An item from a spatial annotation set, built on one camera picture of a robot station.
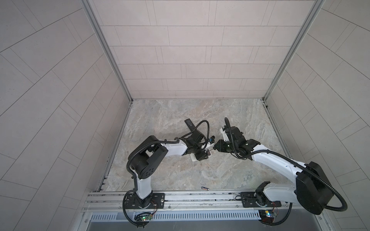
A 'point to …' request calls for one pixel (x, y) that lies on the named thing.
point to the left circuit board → (145, 217)
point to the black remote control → (190, 124)
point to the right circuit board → (267, 216)
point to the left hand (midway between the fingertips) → (209, 151)
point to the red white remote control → (193, 158)
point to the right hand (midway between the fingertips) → (213, 147)
